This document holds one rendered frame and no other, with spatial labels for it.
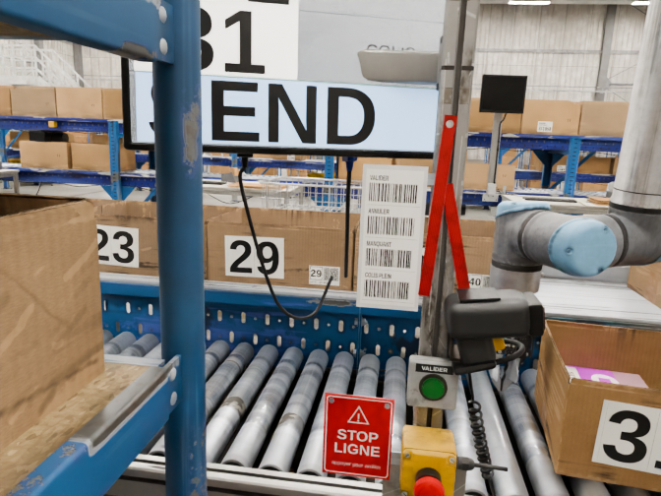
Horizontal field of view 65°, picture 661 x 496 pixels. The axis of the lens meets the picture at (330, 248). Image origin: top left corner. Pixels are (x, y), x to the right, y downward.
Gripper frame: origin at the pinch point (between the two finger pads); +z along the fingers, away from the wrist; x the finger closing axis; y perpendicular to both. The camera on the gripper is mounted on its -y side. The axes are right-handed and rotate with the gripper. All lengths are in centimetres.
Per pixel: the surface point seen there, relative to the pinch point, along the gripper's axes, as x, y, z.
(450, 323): -14.7, 36.9, -24.6
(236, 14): -45, 28, -63
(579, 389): 7.7, 20.1, -9.6
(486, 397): -1.6, -4.9, 5.8
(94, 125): -381, -476, -51
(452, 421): -9.4, 5.8, 6.3
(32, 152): -446, -454, -19
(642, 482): 18.7, 21.2, 4.7
